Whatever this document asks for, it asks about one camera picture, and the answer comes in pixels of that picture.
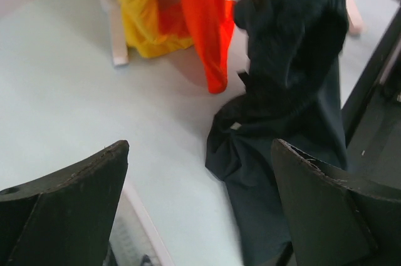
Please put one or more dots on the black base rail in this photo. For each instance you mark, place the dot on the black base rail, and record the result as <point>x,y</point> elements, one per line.
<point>371,113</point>

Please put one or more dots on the orange shorts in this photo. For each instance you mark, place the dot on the orange shorts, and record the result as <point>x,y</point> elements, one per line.
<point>210,25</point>

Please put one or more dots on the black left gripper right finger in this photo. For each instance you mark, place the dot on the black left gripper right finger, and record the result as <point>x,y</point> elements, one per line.
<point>335,217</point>

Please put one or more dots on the white plastic basket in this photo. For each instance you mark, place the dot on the white plastic basket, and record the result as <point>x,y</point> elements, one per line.
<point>134,239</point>

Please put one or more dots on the yellow shorts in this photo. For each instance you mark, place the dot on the yellow shorts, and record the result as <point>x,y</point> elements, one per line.
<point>154,27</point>

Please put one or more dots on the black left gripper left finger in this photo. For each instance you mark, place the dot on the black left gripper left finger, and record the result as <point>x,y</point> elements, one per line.
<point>66,217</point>

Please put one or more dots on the dark navy shorts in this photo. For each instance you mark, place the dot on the dark navy shorts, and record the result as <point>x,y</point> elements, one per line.
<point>292,92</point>

